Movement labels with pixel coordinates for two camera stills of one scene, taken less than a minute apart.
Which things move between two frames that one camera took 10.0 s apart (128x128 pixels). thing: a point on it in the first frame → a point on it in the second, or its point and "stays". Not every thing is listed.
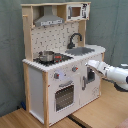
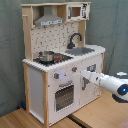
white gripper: [99, 65] → [92, 76]
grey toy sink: [79, 51] stays
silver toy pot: [46, 55] stays
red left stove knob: [56, 75] stays
